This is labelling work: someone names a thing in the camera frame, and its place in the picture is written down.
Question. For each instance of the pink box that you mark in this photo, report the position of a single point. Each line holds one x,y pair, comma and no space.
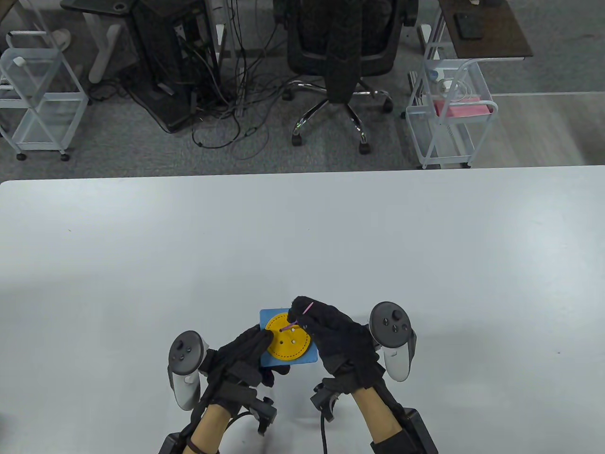
465,109

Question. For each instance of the black computer tower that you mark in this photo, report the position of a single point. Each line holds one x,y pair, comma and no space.
160,56

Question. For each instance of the person's right hand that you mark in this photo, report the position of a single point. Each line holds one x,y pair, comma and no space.
340,340

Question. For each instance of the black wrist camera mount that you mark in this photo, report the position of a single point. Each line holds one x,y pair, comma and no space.
326,399
264,414

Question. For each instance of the black office chair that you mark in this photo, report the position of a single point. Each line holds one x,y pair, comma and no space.
340,52

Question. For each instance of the purple thread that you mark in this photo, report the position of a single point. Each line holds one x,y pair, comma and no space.
288,327

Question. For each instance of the grey and white controller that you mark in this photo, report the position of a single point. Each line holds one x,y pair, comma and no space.
186,354
390,326

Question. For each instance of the person's left forearm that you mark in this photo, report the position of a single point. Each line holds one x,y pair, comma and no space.
210,428

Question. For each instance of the yellow felt button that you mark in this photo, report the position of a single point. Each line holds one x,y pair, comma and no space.
288,350

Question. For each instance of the white desk leg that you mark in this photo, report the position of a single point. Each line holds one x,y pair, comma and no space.
106,52

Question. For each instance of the blue felt square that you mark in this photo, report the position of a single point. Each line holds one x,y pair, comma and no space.
307,360

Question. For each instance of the person's left hand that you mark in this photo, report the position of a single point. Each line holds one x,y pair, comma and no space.
236,354

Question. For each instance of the brown wooden side table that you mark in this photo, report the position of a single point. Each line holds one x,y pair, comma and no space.
501,33

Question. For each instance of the person's right forearm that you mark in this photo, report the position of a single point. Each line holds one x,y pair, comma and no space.
375,414

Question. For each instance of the dark desk top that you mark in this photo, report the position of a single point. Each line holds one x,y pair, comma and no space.
94,5

